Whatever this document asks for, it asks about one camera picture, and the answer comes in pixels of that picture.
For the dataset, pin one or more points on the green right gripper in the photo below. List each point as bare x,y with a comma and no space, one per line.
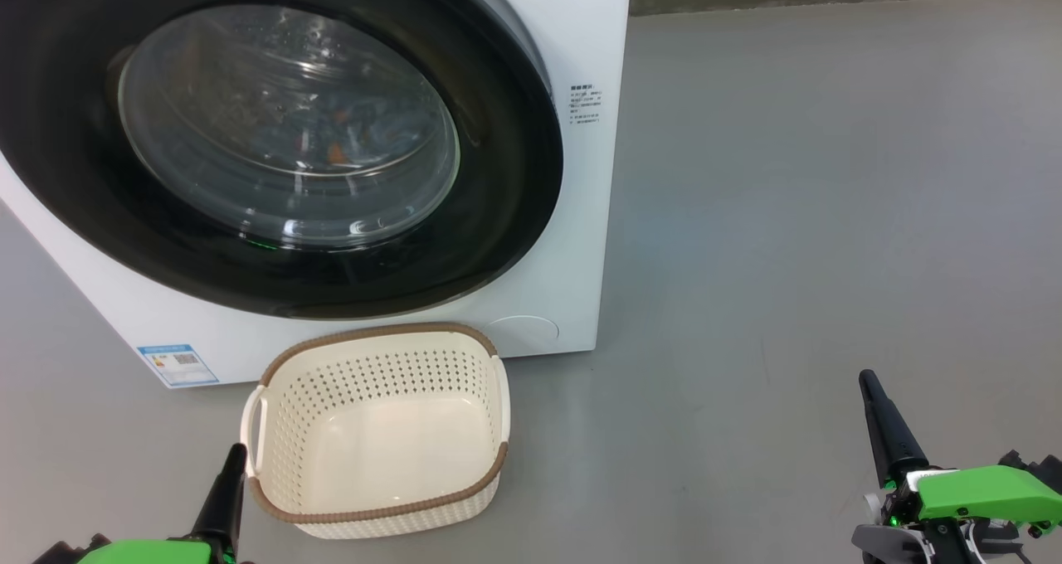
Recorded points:
987,493

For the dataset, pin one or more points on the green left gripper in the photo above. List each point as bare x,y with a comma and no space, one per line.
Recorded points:
149,553

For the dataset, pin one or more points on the black round washing machine door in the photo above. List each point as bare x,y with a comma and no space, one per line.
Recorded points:
498,199

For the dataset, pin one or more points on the white washing machine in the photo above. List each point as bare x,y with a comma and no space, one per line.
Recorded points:
572,240

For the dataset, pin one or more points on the steel washing machine drum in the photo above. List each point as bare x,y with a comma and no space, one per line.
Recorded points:
249,75

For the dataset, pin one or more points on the blue energy label sticker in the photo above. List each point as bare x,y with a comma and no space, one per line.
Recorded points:
177,366

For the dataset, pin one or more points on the cream perforated laundry basket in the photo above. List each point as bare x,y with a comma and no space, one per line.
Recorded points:
373,522

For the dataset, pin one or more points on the round white filter cover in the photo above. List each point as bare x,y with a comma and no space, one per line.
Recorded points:
523,336

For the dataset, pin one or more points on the black printed text label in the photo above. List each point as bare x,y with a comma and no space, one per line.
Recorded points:
585,104

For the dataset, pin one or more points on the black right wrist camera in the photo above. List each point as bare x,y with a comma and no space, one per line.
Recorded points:
1041,466

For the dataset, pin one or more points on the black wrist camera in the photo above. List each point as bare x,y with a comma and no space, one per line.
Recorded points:
1041,466
62,551

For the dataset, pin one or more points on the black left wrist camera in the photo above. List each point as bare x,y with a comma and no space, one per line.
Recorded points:
62,551

